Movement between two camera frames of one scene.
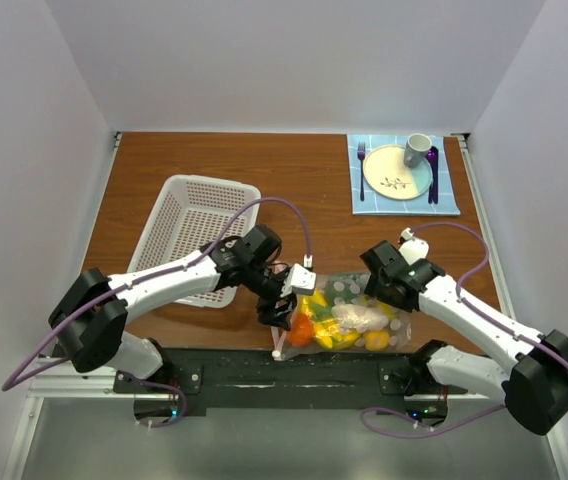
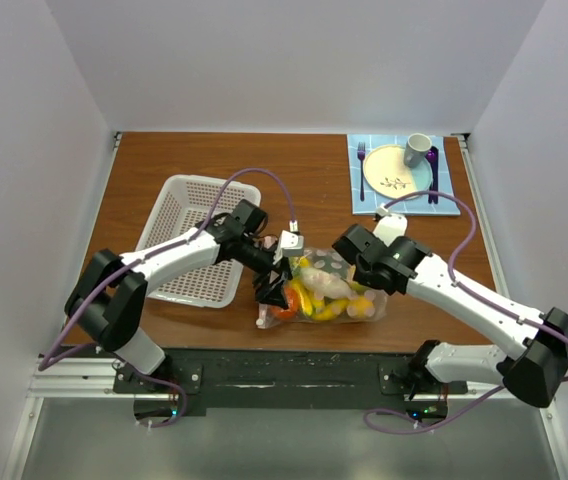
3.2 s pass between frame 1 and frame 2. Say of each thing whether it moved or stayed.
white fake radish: moved
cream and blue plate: stayed
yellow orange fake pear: moved
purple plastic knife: stayed
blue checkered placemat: stayed
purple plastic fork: stayed
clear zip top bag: moved
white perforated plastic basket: stayed
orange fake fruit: moved
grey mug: stayed
